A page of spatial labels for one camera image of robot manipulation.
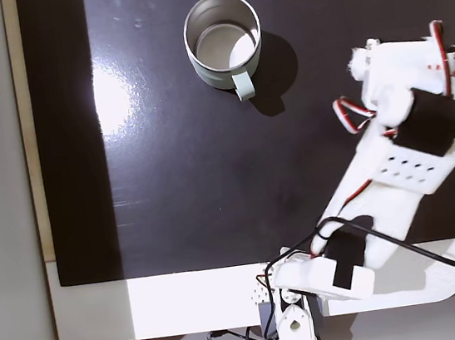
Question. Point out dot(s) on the white gauze roll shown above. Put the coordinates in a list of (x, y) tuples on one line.
[(357, 64)]

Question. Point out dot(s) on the pale green metal mug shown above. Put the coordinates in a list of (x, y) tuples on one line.
[(214, 69)]

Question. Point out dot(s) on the black table mat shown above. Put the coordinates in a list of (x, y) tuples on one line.
[(179, 184)]

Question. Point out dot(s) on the grey base clamp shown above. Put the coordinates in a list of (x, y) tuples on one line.
[(267, 317)]

